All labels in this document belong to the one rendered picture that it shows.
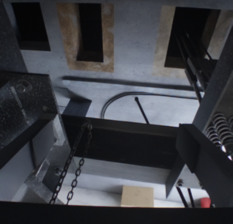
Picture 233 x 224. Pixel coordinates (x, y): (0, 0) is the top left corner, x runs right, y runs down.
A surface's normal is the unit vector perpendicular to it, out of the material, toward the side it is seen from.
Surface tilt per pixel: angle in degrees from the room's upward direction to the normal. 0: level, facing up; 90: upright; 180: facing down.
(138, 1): 0
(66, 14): 0
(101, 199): 90
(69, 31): 0
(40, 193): 90
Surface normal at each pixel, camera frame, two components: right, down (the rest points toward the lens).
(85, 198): 0.00, -0.76
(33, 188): 0.96, -0.07
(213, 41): -0.15, 0.65
